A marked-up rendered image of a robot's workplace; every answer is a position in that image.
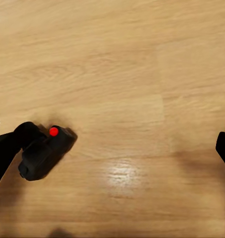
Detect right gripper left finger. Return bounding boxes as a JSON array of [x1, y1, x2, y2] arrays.
[[0, 132, 20, 180]]

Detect digital camera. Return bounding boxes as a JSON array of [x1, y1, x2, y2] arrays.
[[14, 121, 75, 181]]

